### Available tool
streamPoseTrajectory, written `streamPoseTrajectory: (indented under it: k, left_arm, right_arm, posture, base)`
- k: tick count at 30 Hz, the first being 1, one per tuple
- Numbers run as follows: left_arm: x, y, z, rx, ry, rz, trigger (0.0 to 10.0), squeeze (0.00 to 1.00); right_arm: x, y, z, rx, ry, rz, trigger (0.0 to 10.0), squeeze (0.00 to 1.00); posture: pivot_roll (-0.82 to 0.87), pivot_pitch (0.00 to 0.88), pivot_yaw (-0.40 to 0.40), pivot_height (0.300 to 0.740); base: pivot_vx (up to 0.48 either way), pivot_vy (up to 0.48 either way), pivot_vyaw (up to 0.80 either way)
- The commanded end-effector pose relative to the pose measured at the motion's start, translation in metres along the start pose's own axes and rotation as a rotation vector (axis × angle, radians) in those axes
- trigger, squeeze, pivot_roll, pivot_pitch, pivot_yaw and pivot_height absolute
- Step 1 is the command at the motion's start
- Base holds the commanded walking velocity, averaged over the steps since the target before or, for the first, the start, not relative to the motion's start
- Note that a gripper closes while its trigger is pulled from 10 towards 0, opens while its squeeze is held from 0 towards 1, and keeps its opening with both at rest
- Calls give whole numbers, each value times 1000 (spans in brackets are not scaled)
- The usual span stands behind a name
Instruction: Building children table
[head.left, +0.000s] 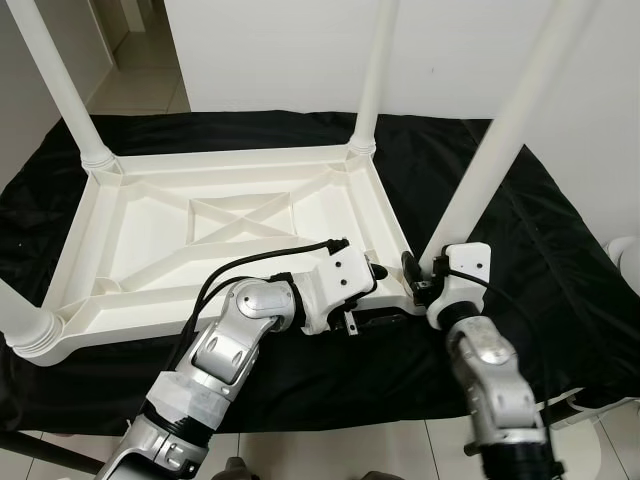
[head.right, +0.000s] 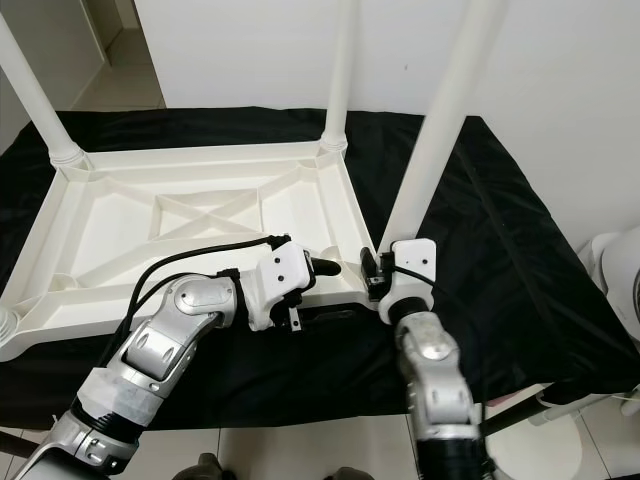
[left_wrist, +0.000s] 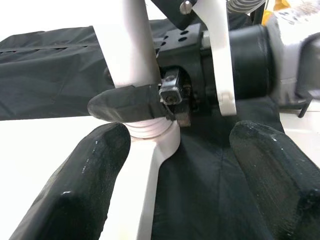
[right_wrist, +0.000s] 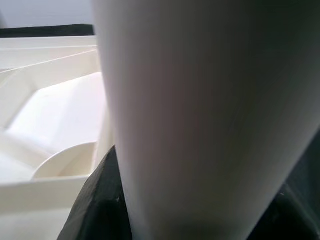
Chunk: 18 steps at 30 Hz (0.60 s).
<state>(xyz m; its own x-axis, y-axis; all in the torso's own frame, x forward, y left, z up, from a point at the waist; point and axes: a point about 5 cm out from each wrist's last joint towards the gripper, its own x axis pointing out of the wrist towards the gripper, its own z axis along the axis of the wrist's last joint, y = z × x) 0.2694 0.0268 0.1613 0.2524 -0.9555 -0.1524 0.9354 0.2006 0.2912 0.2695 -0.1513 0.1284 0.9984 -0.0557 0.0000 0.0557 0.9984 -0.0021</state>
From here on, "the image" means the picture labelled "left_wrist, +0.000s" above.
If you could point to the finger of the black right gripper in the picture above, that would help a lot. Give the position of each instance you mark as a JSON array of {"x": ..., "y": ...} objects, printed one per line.
[{"x": 125, "y": 105}]

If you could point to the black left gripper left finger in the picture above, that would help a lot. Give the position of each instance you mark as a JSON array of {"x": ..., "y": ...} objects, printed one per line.
[{"x": 80, "y": 190}]

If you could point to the black table cloth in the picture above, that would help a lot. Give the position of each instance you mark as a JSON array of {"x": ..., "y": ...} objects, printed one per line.
[{"x": 50, "y": 75}]

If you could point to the white plastic table leg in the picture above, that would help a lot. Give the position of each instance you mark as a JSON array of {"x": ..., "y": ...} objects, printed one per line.
[{"x": 140, "y": 50}]

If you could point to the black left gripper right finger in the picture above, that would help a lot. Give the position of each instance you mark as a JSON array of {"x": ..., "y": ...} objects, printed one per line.
[{"x": 282, "y": 185}]

